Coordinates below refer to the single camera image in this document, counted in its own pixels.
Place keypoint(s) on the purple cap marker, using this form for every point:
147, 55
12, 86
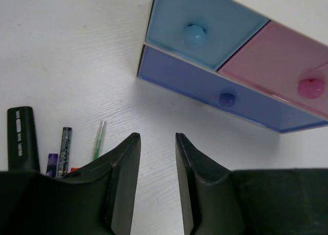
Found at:
52, 165

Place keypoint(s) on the light blue drawer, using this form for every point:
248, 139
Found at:
206, 32

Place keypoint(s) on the green clear pen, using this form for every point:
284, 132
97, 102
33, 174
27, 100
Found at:
99, 140

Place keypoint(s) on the pink drawer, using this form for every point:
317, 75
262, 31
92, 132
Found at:
283, 63

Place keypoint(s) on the dark slim pen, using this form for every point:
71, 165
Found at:
63, 162

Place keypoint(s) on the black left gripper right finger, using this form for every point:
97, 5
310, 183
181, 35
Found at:
205, 190

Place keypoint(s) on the dark blue drawer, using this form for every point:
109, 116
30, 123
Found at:
181, 77

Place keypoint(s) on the white drawer cabinet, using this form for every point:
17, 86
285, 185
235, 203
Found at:
306, 17

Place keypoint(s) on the black pink highlighter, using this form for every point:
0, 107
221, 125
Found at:
21, 139

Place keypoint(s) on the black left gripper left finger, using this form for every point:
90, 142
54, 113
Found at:
104, 204

